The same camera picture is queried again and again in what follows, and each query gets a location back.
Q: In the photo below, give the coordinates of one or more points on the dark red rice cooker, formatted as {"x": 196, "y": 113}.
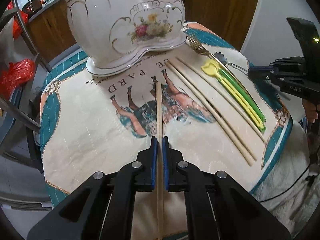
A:
{"x": 32, "y": 5}

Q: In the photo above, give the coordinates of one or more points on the small silver spoon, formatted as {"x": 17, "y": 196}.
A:
{"x": 220, "y": 56}

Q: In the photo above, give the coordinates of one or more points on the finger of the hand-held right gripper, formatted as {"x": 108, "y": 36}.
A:
{"x": 260, "y": 73}

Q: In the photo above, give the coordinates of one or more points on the wooden kitchen cabinet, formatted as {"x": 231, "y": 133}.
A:
{"x": 220, "y": 10}

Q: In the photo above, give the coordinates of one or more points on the printed teal-bordered cloth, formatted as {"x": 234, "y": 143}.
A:
{"x": 87, "y": 135}

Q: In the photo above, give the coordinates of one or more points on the yellow tulip-shaped plastic clip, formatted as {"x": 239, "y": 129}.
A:
{"x": 211, "y": 69}

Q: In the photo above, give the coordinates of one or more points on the red plastic bag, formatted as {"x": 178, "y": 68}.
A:
{"x": 15, "y": 76}
{"x": 20, "y": 21}

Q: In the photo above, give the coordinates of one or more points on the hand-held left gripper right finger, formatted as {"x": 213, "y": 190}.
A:
{"x": 165, "y": 150}

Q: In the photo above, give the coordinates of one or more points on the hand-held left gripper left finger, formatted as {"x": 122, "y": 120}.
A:
{"x": 154, "y": 150}

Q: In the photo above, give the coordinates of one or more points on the person's right hand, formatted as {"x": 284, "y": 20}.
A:
{"x": 311, "y": 112}

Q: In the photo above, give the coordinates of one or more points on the metal storage rack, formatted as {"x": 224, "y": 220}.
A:
{"x": 30, "y": 80}

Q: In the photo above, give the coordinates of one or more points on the white floral ceramic utensil holder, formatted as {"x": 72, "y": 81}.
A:
{"x": 112, "y": 30}

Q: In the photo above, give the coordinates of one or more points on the green plastic clip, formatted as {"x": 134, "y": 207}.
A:
{"x": 243, "y": 92}

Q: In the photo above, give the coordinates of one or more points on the grey kitchen countertop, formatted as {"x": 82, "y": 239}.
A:
{"x": 47, "y": 6}

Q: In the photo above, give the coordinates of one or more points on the wooden chopstick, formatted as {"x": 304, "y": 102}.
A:
{"x": 159, "y": 105}
{"x": 215, "y": 86}
{"x": 207, "y": 110}
{"x": 220, "y": 115}

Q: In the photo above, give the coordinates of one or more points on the golden metal fork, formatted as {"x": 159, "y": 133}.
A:
{"x": 197, "y": 46}

